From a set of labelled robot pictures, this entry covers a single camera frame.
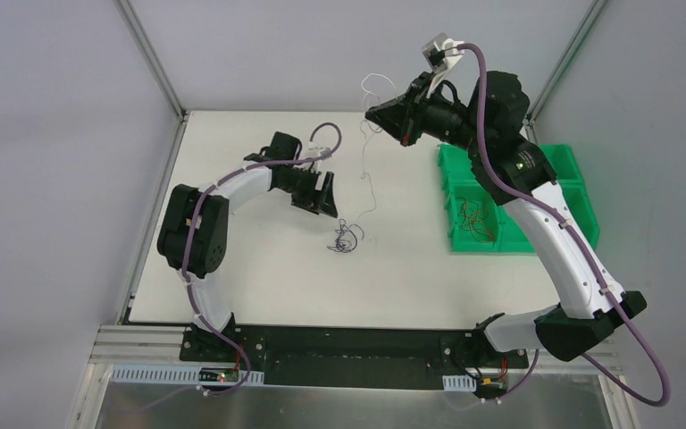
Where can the green divided plastic bin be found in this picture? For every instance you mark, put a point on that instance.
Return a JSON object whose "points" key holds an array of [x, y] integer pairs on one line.
{"points": [[476, 225]]}

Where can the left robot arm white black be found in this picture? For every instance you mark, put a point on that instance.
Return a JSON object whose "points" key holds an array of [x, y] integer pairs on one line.
{"points": [[193, 236]]}

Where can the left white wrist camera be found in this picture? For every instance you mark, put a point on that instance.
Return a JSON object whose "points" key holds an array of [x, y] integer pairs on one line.
{"points": [[314, 154]]}

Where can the right control circuit board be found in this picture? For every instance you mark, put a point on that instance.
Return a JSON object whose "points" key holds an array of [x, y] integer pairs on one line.
{"points": [[497, 384]]}

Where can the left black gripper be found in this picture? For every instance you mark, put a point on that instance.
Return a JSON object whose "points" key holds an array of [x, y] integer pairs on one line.
{"points": [[310, 190]]}

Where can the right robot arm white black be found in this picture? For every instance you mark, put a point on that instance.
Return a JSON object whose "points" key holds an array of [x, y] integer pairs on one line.
{"points": [[519, 177]]}

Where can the control circuit board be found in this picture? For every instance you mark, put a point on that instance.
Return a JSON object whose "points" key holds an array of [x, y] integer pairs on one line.
{"points": [[218, 375], [497, 384]]}

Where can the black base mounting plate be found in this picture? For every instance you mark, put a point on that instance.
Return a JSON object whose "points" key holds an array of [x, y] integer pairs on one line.
{"points": [[348, 357]]}

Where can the left control circuit board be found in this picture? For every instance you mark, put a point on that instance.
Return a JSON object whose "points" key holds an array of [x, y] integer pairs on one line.
{"points": [[218, 375]]}

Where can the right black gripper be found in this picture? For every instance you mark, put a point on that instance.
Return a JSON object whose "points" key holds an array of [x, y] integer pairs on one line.
{"points": [[412, 112]]}

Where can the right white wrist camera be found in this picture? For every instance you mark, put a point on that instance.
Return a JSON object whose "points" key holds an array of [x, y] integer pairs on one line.
{"points": [[442, 53]]}

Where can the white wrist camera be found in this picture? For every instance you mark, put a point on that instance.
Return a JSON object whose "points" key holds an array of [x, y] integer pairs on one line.
{"points": [[314, 154], [442, 53]]}

